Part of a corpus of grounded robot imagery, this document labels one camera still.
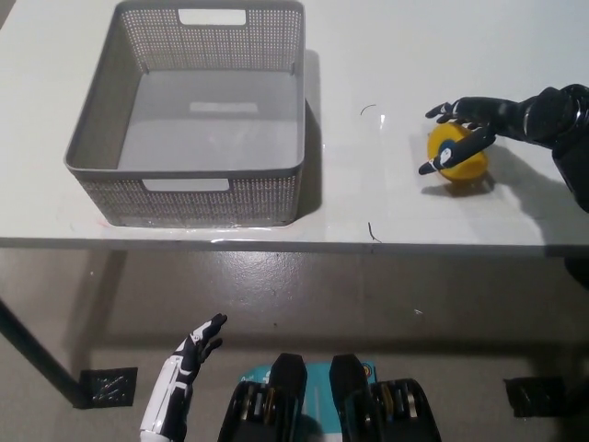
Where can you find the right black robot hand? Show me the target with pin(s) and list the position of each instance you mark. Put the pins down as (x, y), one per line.
(488, 110)

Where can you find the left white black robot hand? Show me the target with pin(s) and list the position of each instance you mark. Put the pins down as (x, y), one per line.
(170, 391)

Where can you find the yellow rubber duck toy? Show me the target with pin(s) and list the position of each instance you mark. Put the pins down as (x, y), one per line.
(469, 168)

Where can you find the black teal robot body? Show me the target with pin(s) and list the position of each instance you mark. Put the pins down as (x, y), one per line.
(285, 405)

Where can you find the grey perforated plastic basket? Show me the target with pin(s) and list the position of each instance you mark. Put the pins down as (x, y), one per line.
(106, 138)

